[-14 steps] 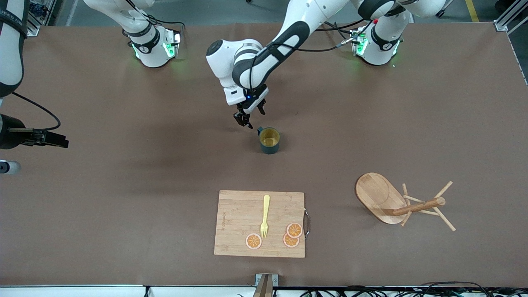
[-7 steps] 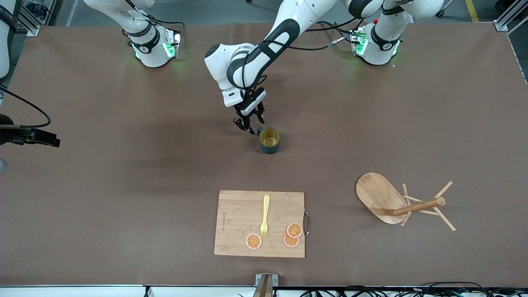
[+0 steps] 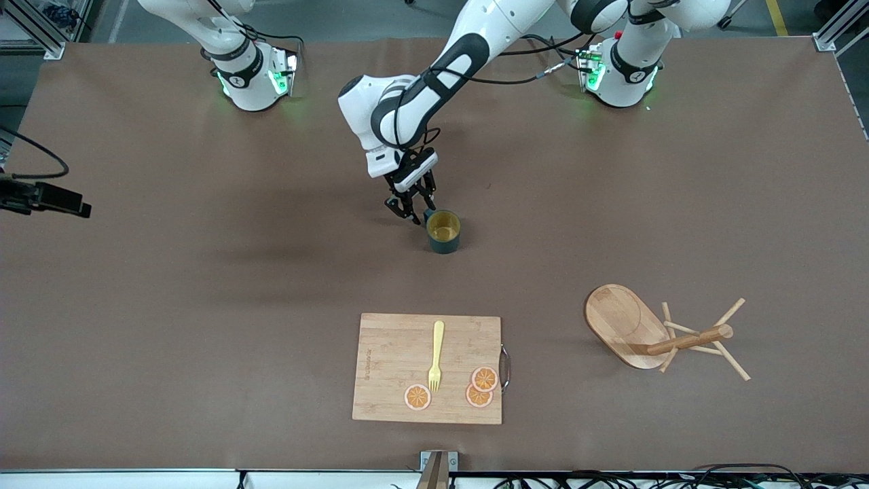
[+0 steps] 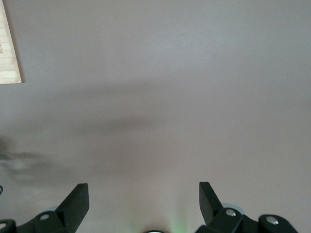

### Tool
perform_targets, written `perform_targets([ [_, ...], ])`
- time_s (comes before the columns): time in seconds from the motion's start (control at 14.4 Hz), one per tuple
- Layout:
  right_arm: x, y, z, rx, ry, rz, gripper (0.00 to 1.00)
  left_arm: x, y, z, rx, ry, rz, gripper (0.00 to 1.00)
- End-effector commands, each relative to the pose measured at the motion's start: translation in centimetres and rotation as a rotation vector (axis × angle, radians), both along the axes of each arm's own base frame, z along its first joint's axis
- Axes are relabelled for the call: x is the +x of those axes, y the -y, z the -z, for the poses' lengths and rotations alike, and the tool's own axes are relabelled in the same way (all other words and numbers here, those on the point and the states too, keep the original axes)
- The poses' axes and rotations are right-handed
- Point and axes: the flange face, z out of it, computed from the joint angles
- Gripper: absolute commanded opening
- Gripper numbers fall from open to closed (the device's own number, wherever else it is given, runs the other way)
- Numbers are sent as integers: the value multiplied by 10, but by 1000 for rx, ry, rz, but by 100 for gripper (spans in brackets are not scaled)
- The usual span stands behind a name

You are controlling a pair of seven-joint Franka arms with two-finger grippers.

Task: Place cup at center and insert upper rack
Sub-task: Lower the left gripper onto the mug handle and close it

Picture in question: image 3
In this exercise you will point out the aluminium frame profile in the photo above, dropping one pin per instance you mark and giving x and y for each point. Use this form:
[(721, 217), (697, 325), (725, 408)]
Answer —
[(41, 37), (831, 37)]

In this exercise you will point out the orange slice toy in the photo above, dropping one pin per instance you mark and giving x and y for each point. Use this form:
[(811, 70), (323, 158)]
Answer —
[(476, 399), (417, 397), (485, 378)]

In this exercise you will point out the black chair caster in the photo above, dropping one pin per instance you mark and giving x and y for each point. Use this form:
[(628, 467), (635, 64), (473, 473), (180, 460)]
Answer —
[(725, 22)]

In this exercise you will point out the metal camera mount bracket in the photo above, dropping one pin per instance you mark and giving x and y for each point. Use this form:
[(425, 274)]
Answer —
[(434, 468)]

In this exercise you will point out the yellow plastic fork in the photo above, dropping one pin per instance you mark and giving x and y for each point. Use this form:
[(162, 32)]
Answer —
[(438, 339)]

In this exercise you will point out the white table edge rail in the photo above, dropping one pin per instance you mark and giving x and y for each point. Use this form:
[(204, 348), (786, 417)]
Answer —
[(136, 479)]

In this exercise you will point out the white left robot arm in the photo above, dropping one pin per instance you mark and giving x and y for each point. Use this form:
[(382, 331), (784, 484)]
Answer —
[(356, 109)]

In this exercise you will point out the teal cup yellow inside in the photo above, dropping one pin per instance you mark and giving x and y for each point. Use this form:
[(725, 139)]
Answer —
[(445, 241)]

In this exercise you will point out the wooden mug tree rack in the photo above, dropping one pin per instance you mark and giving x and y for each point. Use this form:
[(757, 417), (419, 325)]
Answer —
[(621, 319)]

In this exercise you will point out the blue tangled item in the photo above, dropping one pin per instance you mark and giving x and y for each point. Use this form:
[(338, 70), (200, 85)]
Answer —
[(61, 15)]

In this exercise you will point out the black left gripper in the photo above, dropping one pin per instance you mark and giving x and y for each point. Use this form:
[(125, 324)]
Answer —
[(409, 197)]

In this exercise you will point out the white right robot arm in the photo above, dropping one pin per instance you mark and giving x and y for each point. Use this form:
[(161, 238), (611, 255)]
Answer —
[(248, 88)]

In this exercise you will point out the metal base connector bracket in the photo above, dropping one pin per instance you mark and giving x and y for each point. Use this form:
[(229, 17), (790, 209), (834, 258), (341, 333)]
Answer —
[(590, 68), (284, 71)]

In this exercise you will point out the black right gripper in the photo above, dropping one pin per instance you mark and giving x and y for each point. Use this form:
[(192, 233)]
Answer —
[(8, 189)]

